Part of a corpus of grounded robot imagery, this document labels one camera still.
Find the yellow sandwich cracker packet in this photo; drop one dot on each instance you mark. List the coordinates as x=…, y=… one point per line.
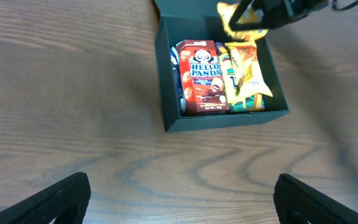
x=247, y=72

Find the black gift box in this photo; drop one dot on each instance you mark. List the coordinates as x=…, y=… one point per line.
x=199, y=20

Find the green Pretz snack box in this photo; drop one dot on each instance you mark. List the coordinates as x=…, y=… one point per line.
x=235, y=103

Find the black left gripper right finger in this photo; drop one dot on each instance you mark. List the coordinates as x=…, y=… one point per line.
x=298, y=203

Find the red Hello Panda box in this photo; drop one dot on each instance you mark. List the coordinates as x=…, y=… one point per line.
x=201, y=78

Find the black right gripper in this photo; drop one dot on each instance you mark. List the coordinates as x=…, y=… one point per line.
x=272, y=14

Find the dark blue Oreo packet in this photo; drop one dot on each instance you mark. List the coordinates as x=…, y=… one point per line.
x=177, y=80

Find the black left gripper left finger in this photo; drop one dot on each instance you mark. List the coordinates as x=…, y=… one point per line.
x=61, y=203

